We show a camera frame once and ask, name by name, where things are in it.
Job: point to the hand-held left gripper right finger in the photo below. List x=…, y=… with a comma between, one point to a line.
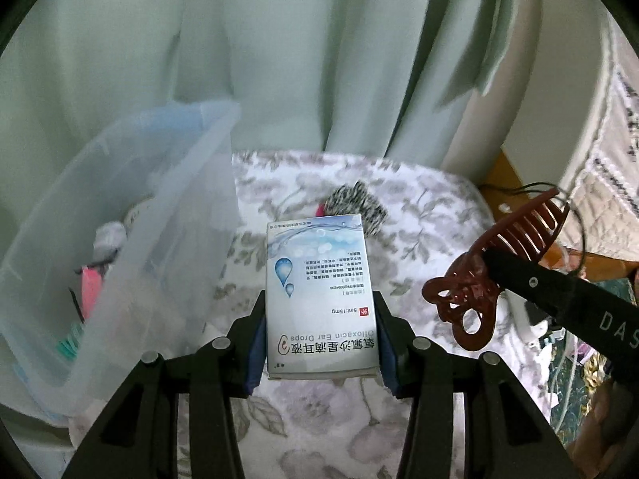
x=389, y=374

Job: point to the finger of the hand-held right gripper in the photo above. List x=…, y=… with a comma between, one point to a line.
x=529, y=282

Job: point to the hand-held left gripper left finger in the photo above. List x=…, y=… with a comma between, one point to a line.
x=257, y=354

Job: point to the dark red hair claw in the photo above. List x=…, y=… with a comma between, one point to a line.
x=464, y=279

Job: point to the white and blue medicine box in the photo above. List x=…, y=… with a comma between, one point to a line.
x=319, y=284

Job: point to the pink hair roller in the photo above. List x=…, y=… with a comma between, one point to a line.
x=91, y=292

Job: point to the white paper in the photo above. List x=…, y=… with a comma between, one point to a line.
x=109, y=238

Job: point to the clear plastic container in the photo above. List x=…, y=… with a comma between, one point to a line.
x=150, y=184

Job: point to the dark teal floral cloth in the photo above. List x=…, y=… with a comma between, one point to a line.
x=594, y=366

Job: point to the white power strip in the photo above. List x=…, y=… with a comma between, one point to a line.
x=521, y=329

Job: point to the grey floral blanket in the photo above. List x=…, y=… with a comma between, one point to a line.
x=324, y=434

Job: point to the cream headboard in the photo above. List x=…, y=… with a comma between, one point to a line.
x=549, y=134

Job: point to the beige quilted lace cover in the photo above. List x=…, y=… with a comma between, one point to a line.
x=614, y=159

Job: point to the black and white scrunchie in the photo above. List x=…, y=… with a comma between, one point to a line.
x=354, y=204

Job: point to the pale green curtain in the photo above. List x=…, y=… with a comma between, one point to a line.
x=299, y=60

